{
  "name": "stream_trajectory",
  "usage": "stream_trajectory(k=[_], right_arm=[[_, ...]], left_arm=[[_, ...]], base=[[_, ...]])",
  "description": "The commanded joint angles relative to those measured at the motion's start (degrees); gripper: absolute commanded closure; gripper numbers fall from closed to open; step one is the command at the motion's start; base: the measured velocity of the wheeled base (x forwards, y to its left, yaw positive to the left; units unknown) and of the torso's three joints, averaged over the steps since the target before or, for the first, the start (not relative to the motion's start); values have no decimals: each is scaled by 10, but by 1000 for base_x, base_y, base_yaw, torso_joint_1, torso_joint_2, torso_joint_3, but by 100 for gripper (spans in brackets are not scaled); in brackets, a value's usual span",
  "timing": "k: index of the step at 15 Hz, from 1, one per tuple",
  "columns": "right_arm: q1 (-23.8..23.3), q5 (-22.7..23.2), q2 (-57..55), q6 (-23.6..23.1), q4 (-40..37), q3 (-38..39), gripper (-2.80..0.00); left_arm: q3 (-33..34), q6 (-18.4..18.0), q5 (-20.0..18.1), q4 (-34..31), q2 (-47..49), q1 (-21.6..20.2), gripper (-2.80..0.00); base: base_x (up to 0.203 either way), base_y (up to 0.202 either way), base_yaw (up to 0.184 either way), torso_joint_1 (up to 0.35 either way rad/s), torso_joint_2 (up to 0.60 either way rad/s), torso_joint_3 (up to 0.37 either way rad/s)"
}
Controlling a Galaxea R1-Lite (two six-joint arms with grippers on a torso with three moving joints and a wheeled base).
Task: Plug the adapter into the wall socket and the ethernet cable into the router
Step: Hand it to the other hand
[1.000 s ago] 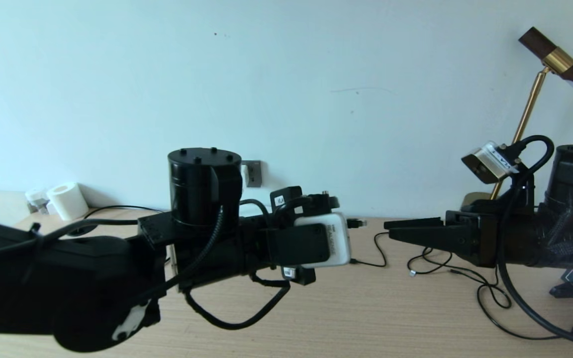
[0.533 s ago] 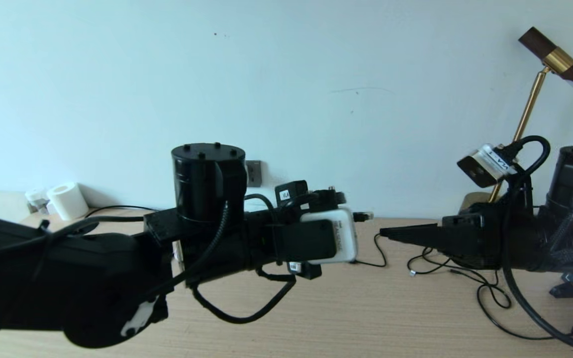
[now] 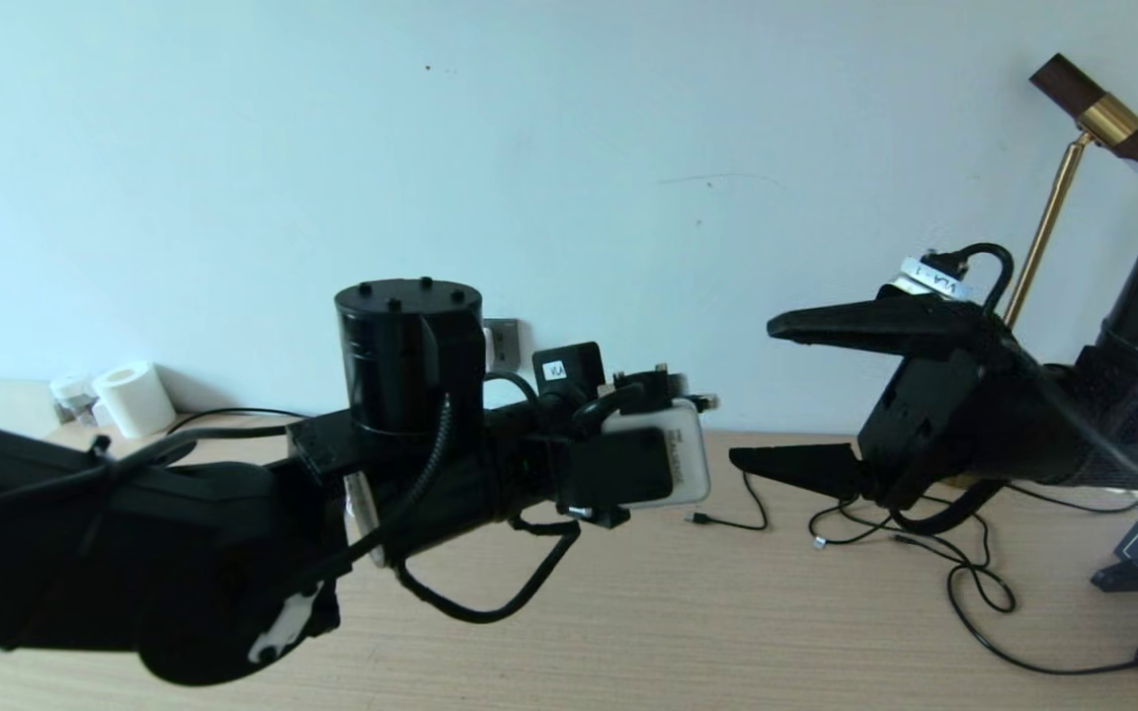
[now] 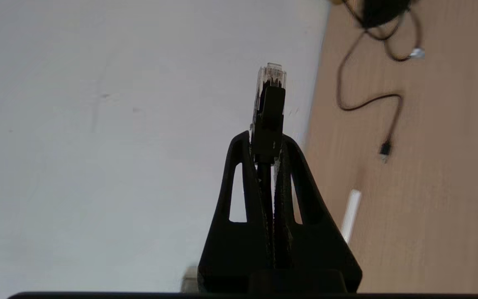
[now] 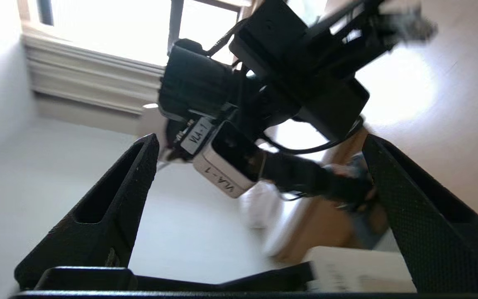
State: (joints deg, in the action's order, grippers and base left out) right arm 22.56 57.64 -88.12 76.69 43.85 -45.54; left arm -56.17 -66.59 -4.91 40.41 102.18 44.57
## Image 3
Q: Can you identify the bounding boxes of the thick black desk cable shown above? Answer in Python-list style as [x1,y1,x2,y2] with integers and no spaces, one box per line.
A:
[166,393,721,435]

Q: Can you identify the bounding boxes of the brass desk lamp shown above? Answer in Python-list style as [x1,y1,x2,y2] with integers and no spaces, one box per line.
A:
[939,52,1138,492]

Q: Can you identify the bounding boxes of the white toilet paper roll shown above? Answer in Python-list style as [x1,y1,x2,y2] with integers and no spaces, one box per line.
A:
[92,361,177,439]

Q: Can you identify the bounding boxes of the small jar with white lid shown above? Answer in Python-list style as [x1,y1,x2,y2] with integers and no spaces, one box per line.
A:
[48,373,101,428]

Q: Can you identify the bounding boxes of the grey wall socket plate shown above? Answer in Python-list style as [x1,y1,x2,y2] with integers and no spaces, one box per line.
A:
[483,318,521,371]

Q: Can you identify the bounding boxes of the black multi-head USB cable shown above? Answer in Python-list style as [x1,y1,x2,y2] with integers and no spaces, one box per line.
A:
[683,472,1016,613]

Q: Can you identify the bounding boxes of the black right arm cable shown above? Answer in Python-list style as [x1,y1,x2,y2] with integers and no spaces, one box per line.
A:
[890,241,1016,536]

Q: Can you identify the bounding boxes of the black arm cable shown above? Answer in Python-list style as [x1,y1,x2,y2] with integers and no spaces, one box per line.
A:
[0,365,689,625]
[890,241,1016,536]

